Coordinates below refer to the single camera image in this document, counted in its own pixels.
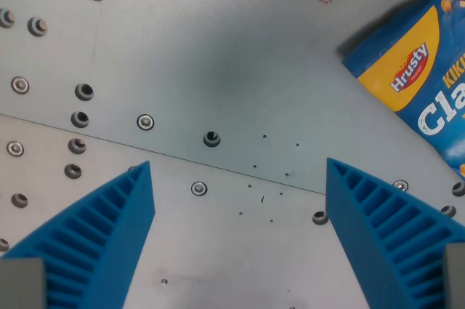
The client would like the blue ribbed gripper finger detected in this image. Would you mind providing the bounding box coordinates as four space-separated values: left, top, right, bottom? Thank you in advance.
0 161 156 309
325 158 465 309

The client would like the blue Hrusty snack bag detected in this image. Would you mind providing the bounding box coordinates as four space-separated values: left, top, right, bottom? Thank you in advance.
341 0 465 179

